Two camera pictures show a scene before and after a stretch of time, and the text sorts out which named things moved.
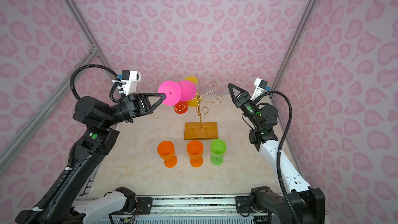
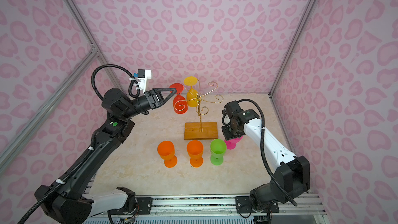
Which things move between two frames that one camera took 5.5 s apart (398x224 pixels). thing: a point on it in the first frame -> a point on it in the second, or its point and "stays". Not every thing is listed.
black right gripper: (238, 102) -> (227, 135)
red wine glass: (181, 107) stays
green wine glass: (217, 148) stays
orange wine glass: (166, 150) stays
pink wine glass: (183, 90) -> (231, 143)
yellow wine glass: (193, 103) stays
